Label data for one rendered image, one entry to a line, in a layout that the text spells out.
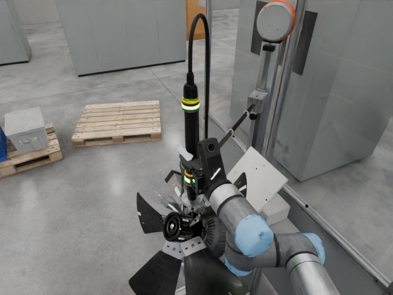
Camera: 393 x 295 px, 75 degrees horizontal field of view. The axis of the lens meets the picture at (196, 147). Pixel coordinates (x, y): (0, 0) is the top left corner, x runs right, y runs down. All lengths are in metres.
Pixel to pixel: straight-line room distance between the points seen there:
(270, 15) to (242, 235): 0.94
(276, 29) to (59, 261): 2.40
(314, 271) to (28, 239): 2.67
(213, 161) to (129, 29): 5.69
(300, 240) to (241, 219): 0.17
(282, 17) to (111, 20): 5.13
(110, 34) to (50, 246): 4.50
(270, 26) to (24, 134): 3.05
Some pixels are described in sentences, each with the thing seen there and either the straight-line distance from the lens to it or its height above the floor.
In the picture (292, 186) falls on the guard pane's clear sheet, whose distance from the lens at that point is 1.60.
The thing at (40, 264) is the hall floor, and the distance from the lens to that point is 2.74.
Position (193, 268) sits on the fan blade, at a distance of 1.03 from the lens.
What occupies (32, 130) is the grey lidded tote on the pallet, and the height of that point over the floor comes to 0.45.
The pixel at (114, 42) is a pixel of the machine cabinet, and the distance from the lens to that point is 6.19.
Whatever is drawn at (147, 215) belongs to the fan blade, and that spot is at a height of 1.09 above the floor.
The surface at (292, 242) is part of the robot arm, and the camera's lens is 0.65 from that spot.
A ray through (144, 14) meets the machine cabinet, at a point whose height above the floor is 1.13.
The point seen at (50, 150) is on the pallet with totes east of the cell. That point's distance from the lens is 3.71.
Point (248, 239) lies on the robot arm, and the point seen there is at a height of 1.67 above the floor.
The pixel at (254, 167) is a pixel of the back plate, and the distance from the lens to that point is 1.22.
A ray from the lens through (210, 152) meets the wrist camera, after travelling 0.60.
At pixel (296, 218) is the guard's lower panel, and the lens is 1.67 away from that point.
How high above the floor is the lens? 2.10
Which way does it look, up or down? 37 degrees down
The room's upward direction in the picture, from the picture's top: straight up
